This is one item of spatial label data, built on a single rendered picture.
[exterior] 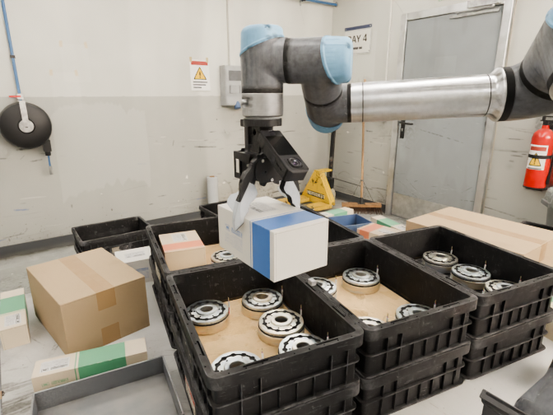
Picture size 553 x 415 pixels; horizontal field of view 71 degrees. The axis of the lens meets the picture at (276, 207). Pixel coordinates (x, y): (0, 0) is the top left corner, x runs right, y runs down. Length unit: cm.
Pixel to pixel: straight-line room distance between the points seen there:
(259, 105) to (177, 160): 351
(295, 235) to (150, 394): 53
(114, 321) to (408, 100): 91
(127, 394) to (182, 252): 41
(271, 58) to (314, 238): 31
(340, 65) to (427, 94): 19
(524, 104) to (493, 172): 319
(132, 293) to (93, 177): 288
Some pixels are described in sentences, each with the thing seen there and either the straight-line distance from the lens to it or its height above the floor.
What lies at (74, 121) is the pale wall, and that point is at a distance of 390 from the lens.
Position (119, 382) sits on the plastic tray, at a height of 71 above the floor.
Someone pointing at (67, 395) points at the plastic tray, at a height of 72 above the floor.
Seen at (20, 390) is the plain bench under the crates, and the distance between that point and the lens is 114.
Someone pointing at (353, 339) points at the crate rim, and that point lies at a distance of 75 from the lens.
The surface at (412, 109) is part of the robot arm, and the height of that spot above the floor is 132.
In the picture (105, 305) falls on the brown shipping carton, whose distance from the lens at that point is 115.
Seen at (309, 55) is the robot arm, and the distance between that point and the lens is 68.
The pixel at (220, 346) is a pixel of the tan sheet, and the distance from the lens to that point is 90.
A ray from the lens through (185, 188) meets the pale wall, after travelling 426.
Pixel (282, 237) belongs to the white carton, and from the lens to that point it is 65.
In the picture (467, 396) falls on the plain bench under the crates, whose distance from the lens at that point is 106.
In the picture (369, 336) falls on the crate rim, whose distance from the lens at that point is 78.
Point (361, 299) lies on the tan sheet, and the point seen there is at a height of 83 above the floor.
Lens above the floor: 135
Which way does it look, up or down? 16 degrees down
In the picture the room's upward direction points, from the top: straight up
